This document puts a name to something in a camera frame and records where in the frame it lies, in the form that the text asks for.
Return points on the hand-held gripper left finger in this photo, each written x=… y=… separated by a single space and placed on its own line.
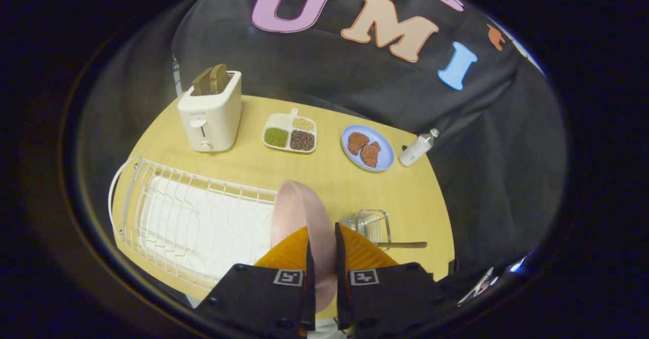
x=309 y=283

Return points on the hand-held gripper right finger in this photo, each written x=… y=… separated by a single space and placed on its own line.
x=340 y=278

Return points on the pink plate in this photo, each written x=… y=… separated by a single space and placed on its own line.
x=300 y=212

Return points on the wooden spoon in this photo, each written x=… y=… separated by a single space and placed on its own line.
x=405 y=245

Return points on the blue plate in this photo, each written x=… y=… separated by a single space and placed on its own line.
x=386 y=151

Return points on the brown meat piece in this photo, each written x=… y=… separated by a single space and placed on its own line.
x=371 y=154
x=357 y=142

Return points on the small white plastic bottle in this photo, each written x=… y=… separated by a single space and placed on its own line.
x=417 y=148

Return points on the white divided tray with beans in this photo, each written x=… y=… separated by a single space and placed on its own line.
x=290 y=132

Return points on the white toaster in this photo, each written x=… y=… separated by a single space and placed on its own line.
x=210 y=118

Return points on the black backdrop cloth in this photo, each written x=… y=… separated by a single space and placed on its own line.
x=324 y=60

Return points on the brown toast slice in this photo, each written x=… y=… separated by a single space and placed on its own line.
x=219 y=78
x=202 y=81

